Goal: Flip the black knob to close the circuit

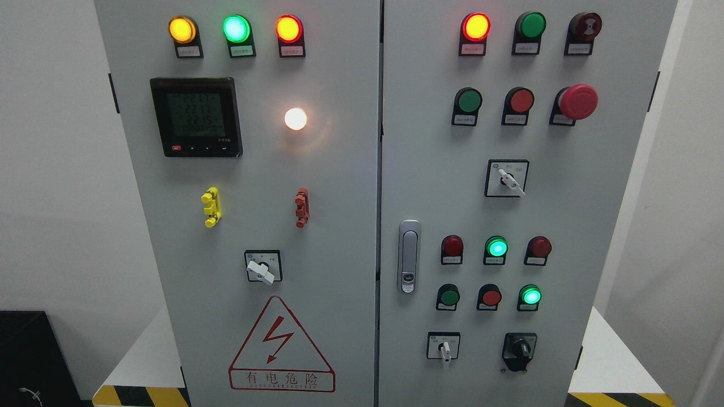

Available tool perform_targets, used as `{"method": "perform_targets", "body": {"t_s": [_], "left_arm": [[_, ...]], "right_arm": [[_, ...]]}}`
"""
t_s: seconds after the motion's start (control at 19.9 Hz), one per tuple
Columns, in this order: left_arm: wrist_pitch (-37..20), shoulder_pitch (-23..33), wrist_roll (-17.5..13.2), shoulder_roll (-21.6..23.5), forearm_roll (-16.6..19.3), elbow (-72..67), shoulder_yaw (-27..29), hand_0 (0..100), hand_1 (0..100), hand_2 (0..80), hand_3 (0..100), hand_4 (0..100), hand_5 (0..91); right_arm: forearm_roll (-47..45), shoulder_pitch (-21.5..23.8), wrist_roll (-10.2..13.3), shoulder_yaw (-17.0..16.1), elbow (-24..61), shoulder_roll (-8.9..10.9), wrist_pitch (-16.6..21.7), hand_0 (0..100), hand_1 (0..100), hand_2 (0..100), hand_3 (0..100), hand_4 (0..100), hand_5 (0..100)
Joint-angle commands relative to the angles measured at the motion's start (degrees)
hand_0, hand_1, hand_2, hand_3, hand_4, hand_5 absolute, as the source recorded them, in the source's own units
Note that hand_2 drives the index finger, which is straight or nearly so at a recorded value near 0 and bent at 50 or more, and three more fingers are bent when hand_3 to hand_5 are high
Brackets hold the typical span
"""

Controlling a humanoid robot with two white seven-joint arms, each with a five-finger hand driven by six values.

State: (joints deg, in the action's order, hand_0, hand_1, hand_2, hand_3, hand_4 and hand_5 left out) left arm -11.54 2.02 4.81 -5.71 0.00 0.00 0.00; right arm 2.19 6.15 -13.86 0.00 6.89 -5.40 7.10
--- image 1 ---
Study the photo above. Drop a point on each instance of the black rotary knob switch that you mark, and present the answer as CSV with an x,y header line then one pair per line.
x,y
518,350

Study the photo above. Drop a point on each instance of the red terminal connector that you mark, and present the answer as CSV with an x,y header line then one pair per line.
x,y
302,207

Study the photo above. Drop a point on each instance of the dark red indicator light left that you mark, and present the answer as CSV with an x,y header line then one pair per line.
x,y
452,249

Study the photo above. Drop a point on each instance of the white glowing lamp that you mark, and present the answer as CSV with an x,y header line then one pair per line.
x,y
295,118

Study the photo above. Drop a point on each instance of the green push button lower left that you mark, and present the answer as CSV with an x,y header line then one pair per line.
x,y
448,297

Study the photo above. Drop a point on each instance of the green push button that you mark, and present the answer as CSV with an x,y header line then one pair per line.
x,y
528,30
448,297

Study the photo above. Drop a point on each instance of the grey left cabinet door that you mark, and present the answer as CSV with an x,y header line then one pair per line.
x,y
329,266

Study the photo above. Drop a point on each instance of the grey cabinet door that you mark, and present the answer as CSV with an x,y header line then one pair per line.
x,y
329,266
435,172

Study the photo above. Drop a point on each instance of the green lit indicator middle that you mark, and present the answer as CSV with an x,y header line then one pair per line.
x,y
495,251

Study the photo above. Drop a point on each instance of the green push button second row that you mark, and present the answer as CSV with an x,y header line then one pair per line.
x,y
466,106

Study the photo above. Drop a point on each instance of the yellow terminal connector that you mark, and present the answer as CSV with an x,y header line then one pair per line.
x,y
212,207

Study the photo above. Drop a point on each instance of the red push button lower middle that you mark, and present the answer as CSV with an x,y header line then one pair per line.
x,y
488,298

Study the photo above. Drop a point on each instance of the grey right cabinet door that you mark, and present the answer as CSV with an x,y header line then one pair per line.
x,y
435,172

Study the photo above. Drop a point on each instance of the red electric hazard warning sticker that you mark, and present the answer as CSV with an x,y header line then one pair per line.
x,y
279,355

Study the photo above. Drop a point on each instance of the red indicator light right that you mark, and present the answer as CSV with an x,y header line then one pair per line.
x,y
538,251

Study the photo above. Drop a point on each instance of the black digital power meter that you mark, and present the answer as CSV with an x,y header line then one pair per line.
x,y
197,117

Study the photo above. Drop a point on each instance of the red push button second row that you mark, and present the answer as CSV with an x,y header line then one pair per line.
x,y
518,102

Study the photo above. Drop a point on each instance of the orange-red indicator light left door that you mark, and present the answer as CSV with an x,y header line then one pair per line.
x,y
290,37

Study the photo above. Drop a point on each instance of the green illuminated button lower right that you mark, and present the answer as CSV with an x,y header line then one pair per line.
x,y
529,298

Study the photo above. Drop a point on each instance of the red lit indicator right door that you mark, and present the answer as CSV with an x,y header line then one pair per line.
x,y
474,30

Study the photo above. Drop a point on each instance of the green lit indicator light top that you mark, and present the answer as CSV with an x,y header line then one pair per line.
x,y
239,36

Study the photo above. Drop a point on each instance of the red emergency stop mushroom button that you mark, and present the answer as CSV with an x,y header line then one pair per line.
x,y
573,103

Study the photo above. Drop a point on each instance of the green push button top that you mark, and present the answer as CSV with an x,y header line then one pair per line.
x,y
528,30

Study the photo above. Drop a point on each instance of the yellow indicator light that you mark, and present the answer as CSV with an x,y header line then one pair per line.
x,y
186,37

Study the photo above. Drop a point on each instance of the dark red buzzer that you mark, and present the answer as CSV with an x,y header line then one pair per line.
x,y
582,30

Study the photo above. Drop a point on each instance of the white platform with hazard stripes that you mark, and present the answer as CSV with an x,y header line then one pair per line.
x,y
608,374

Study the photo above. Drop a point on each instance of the black box lower left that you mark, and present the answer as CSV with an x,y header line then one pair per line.
x,y
33,369

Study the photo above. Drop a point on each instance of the silver door lock handle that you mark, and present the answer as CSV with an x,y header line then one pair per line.
x,y
408,255

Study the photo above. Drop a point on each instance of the white selector switch left door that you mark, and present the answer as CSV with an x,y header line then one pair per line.
x,y
263,266

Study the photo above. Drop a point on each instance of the white selector switch upper right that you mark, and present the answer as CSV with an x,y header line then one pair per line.
x,y
506,178

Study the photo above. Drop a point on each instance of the white selector switch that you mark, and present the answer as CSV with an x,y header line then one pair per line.
x,y
506,178
443,346

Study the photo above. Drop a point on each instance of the white selector switch lower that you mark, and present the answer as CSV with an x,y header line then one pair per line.
x,y
443,346

